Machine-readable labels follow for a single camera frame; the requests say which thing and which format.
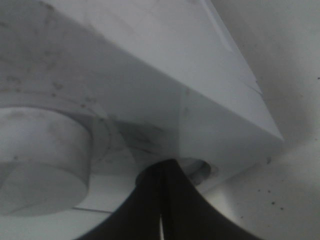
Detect white microwave knob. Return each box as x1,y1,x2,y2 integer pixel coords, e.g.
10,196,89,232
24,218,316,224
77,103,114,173
0,107,93,217

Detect white microwave oven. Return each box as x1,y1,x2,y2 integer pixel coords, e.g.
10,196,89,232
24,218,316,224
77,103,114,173
0,0,283,213

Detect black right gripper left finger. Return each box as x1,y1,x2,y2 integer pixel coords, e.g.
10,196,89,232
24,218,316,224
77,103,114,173
81,163,163,240

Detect round microwave door button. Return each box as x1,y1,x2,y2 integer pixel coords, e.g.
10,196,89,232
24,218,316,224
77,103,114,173
178,158,219,186

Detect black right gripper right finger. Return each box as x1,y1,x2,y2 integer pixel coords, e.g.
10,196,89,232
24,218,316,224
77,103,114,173
161,159,259,240

